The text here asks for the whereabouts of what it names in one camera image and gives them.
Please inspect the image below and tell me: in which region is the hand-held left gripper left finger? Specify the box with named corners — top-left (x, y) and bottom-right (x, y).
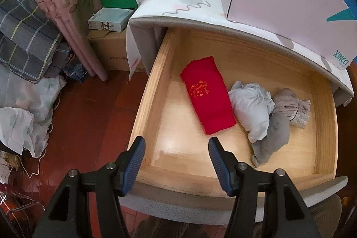
top-left (33, 136), bottom-right (146, 238)

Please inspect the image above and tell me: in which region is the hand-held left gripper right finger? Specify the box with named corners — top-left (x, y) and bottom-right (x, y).
top-left (208, 137), bottom-right (321, 238)

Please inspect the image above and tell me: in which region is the grey knitted garment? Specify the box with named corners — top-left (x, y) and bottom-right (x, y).
top-left (250, 112), bottom-right (292, 169)

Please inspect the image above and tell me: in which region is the wooden drawer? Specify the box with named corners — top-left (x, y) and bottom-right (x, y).
top-left (118, 27), bottom-right (352, 227)

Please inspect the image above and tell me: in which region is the pale blue knotted underwear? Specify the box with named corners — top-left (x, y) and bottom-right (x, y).
top-left (228, 81), bottom-right (275, 144)

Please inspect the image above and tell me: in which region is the red underwear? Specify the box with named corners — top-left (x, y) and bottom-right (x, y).
top-left (180, 57), bottom-right (237, 135)

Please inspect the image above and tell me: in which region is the blue printed package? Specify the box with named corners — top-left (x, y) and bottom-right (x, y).
top-left (63, 52), bottom-right (90, 84)

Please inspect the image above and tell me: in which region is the beige mesh chair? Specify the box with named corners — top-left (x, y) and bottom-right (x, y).
top-left (307, 193), bottom-right (352, 238)

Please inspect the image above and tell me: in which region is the white floral bedding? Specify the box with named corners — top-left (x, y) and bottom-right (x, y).
top-left (0, 65), bottom-right (67, 157)

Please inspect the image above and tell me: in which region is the brown cardboard box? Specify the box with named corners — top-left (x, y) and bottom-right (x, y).
top-left (87, 29), bottom-right (149, 72)

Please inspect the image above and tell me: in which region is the small white carton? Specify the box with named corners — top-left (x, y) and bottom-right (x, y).
top-left (88, 7), bottom-right (134, 32)

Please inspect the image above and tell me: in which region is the plaid blanket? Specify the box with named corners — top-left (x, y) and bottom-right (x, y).
top-left (0, 0), bottom-right (71, 84)

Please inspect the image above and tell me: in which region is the pink leaf-print curtain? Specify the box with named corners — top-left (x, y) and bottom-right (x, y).
top-left (28, 0), bottom-right (109, 81)

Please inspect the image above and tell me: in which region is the white cable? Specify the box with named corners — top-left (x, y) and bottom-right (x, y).
top-left (19, 87), bottom-right (63, 177)

